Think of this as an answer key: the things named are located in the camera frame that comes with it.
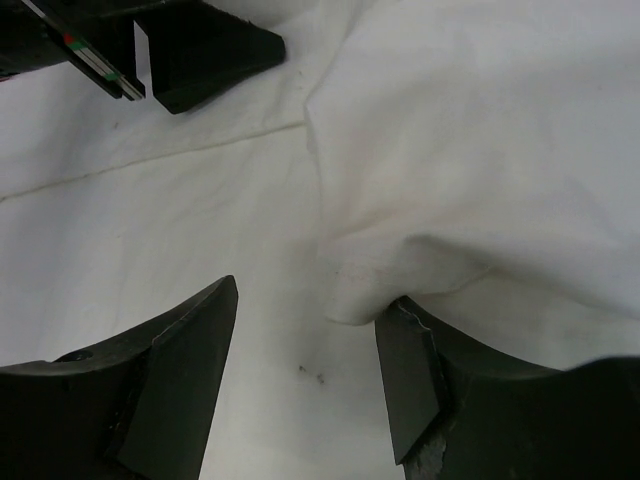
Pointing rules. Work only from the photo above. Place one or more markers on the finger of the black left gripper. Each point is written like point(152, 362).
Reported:
point(198, 52)

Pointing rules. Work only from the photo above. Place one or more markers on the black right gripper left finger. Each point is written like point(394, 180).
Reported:
point(138, 405)

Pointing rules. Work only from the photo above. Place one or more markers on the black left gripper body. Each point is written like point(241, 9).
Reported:
point(39, 34)

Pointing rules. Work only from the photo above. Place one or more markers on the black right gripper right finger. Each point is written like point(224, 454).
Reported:
point(459, 409)

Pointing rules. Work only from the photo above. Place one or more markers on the white t shirt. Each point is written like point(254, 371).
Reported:
point(481, 157)

